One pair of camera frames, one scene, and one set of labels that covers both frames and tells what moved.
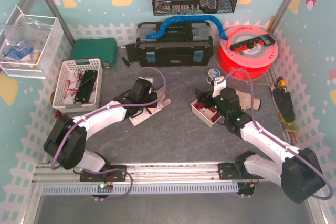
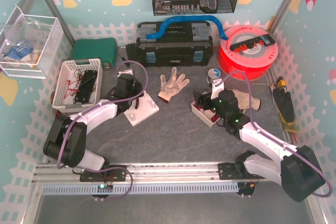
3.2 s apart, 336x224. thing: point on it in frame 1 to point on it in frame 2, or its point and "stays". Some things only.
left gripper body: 153,97 to 134,100
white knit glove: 162,103 to 172,86
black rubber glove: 284,103 stays
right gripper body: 206,98 stays
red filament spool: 258,62 stays
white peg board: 144,115 stays
